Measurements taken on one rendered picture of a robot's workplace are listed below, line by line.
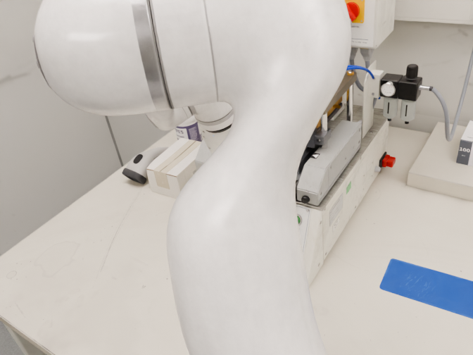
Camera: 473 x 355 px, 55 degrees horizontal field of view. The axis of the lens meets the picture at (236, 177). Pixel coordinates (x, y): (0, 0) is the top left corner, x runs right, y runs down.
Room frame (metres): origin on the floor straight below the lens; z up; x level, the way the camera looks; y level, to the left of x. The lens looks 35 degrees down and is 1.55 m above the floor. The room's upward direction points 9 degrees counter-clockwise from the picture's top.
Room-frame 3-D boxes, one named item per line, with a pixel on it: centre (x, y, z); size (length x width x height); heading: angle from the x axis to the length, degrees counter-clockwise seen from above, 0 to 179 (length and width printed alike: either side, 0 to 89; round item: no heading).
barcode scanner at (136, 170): (1.25, 0.27, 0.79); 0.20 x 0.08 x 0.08; 141
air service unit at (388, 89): (0.95, -0.41, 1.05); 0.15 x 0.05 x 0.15; 52
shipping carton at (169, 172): (1.17, 0.16, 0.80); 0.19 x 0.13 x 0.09; 141
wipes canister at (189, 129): (1.35, 0.14, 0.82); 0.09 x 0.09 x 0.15
